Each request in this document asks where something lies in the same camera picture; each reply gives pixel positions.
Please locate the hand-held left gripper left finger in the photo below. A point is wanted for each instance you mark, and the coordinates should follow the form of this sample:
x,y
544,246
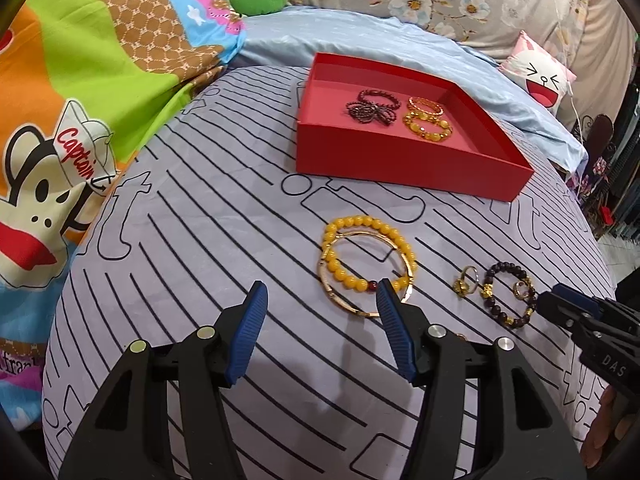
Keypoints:
x,y
247,330

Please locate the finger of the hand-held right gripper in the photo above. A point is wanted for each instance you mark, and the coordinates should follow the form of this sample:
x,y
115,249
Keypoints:
x,y
575,296
557,310

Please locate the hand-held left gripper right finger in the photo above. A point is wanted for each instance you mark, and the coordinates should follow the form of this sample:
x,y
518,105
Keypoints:
x,y
395,330

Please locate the thin gold bangle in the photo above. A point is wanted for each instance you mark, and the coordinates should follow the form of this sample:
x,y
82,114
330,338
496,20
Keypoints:
x,y
345,304

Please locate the red cardboard box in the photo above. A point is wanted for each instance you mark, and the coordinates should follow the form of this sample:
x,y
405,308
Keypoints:
x,y
400,170

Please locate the person's right hand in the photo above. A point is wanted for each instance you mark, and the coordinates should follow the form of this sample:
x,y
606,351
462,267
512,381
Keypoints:
x,y
602,422

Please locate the dark wooden chair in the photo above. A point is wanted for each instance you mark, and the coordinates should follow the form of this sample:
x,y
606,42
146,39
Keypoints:
x,y
600,145

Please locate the cat face cushion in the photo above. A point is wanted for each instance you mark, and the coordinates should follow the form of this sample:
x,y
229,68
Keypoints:
x,y
542,72

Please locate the cartoon monkey blanket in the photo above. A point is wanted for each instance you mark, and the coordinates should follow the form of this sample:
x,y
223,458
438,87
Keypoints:
x,y
75,85

